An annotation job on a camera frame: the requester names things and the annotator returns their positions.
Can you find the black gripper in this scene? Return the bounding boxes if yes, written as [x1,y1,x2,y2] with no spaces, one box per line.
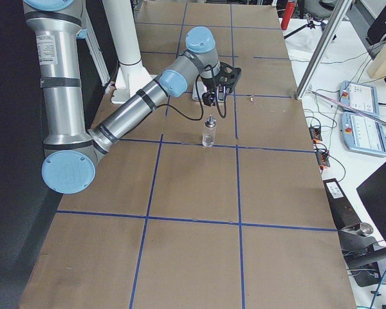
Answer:
[201,77,218,106]

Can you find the glass sauce bottle metal spout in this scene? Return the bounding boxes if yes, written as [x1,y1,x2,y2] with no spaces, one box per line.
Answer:
[202,114,217,147]

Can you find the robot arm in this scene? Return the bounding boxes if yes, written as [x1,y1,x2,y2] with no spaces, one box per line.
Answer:
[23,1,222,194]

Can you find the brown paper table cover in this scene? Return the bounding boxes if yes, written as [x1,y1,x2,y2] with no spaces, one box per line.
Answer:
[19,2,356,308]

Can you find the red cylinder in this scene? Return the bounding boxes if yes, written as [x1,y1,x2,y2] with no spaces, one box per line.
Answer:
[280,0,296,30]

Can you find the black power strip orange plugs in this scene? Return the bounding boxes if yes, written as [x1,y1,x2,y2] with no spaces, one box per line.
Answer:
[309,126,330,171]

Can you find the black tripod clamp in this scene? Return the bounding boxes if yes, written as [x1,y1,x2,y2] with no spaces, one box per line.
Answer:
[284,15,326,39]

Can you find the blue teach pendant far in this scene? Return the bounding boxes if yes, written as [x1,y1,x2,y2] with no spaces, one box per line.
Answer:
[339,80,380,117]

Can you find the blue teach pendant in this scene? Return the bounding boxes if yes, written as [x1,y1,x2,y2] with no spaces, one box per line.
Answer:
[339,80,380,117]
[341,112,386,157]

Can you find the blue teach pendant near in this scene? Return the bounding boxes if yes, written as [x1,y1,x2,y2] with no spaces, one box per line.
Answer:
[341,112,386,157]

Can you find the black box white label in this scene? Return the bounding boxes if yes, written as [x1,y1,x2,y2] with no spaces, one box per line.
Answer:
[324,178,376,256]

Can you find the black monitor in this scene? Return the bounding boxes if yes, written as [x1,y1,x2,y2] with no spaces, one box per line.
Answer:
[356,162,386,241]

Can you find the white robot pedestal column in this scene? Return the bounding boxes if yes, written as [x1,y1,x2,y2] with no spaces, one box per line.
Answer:
[103,0,152,104]

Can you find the aluminium frame post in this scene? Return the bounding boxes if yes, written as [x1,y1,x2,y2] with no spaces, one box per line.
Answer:
[295,0,352,100]

